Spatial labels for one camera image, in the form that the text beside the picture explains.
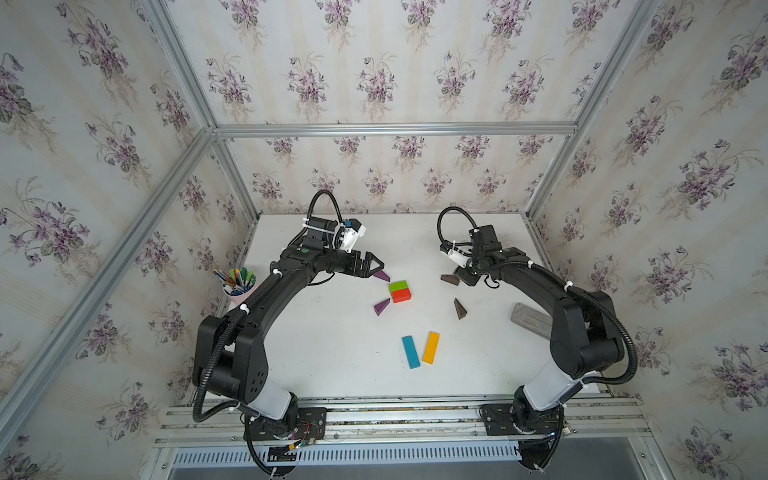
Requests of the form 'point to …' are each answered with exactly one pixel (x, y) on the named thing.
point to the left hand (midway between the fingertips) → (372, 263)
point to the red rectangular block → (401, 295)
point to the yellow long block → (431, 347)
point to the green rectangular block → (400, 285)
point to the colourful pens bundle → (238, 280)
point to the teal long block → (411, 351)
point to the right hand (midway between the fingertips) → (469, 265)
